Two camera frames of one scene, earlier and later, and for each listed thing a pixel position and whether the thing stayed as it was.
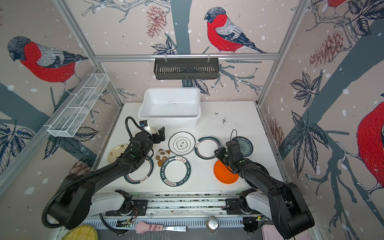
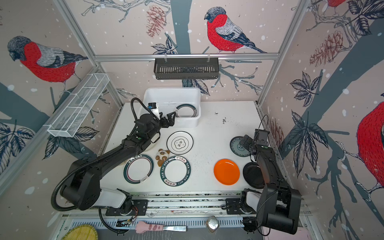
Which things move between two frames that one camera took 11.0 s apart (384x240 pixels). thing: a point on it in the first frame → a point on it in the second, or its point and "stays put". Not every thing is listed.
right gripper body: x=223 y=154 → x=250 y=143
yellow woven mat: x=84 y=232 stays put
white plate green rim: x=142 y=173 stays put
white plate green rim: x=205 y=146 → x=185 y=110
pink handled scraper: x=142 y=227 stays put
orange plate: x=224 y=174 stays put
